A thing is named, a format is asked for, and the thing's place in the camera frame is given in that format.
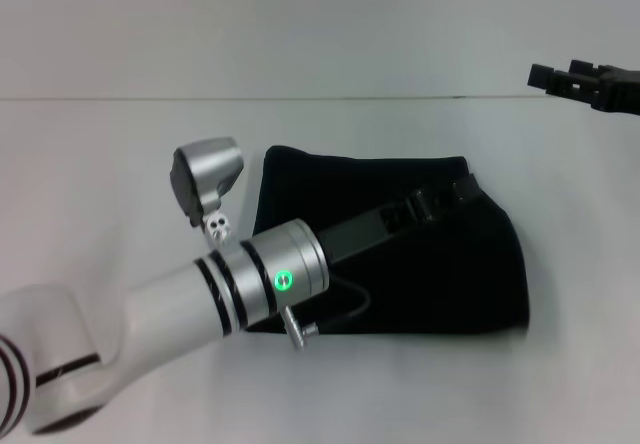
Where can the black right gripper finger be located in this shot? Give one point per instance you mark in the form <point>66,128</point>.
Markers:
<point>555,80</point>
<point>584,66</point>

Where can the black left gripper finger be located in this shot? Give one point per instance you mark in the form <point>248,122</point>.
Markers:
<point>425,205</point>
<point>465,189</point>

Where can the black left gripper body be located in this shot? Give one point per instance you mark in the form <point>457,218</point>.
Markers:
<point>360,231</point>

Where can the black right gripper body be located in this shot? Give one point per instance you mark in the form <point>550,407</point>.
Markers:
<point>622,89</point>

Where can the black shirt with FREE print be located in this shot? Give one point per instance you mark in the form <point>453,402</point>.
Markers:
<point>425,274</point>

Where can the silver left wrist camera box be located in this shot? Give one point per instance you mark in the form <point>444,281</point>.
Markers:
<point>210,174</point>

